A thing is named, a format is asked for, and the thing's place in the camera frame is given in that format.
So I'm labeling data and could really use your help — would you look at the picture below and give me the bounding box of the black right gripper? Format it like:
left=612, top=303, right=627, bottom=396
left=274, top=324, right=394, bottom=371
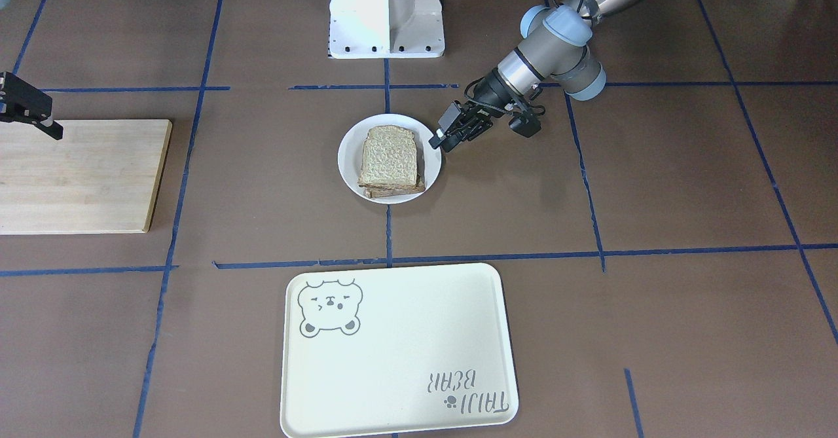
left=1, top=71, right=65, bottom=141

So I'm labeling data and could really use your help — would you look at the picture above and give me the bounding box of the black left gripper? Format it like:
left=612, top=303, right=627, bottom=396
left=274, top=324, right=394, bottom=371
left=429, top=71, right=518, bottom=153

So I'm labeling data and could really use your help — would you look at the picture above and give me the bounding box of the brown bread slice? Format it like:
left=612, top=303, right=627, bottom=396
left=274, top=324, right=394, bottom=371
left=358, top=125, right=418, bottom=189

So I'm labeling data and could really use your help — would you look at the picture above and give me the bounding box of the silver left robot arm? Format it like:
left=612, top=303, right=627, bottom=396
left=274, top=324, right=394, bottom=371
left=429, top=0, right=641, bottom=152

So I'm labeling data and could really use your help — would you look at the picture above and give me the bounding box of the bottom bread slice on plate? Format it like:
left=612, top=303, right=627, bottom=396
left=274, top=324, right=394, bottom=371
left=358, top=158, right=426, bottom=198

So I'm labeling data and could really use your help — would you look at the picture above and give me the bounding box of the white round plate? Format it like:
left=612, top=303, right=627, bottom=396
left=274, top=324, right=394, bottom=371
left=337, top=113, right=443, bottom=204

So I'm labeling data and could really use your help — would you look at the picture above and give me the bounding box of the wooden cutting board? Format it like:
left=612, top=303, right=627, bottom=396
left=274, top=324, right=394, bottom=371
left=1, top=119, right=173, bottom=235

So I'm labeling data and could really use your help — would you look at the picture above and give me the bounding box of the cream bear serving tray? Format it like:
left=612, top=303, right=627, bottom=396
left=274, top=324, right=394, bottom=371
left=280, top=263, right=520, bottom=437

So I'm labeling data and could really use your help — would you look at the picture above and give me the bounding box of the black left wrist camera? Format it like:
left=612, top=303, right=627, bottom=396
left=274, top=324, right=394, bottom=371
left=507, top=99, right=547, bottom=139

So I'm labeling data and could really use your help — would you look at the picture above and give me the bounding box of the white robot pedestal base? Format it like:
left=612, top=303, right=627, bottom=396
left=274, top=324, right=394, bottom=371
left=327, top=0, right=446, bottom=60

